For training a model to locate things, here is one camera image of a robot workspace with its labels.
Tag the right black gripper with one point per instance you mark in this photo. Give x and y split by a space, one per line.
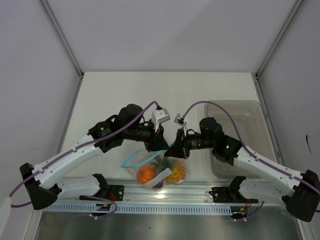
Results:
177 149

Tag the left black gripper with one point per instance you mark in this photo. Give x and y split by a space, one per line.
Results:
157 141

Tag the clear zip top bag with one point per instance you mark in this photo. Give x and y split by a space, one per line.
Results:
144 158

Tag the orange toy pumpkin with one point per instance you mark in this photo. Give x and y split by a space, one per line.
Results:
145 174

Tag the purple toy onion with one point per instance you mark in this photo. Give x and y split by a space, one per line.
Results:
159 185

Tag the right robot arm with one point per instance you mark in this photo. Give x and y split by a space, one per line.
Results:
297 192

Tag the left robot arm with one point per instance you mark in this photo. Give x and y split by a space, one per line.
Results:
46 182

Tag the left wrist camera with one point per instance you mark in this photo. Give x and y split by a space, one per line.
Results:
159 116

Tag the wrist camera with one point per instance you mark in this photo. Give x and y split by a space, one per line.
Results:
182 121
159 116

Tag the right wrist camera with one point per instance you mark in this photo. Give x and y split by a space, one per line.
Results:
182 121

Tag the aluminium rail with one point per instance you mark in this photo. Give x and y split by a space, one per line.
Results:
197 192

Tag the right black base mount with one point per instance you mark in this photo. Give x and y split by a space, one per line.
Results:
223 194

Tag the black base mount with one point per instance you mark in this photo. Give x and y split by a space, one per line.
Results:
112 192
223 194

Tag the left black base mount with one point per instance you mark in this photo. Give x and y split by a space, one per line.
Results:
112 192

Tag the slotted cable duct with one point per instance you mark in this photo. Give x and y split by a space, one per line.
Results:
130 208

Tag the left frame post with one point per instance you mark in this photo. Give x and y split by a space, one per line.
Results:
52 19

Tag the frame post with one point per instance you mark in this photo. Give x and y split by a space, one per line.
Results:
283 31
52 19

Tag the right frame post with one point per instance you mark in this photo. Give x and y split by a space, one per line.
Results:
283 31

